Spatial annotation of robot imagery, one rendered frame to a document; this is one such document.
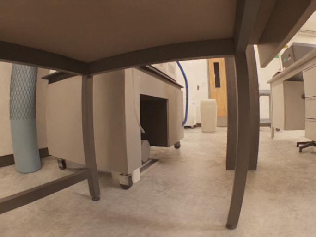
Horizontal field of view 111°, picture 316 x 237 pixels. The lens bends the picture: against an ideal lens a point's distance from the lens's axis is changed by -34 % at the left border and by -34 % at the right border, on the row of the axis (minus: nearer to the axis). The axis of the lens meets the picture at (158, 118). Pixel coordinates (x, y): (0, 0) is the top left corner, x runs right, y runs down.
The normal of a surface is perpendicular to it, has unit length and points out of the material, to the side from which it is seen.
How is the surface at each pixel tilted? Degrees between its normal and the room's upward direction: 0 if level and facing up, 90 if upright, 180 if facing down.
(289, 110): 90
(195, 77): 90
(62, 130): 90
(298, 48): 90
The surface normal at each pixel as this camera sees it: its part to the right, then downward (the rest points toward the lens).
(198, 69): -0.37, 0.04
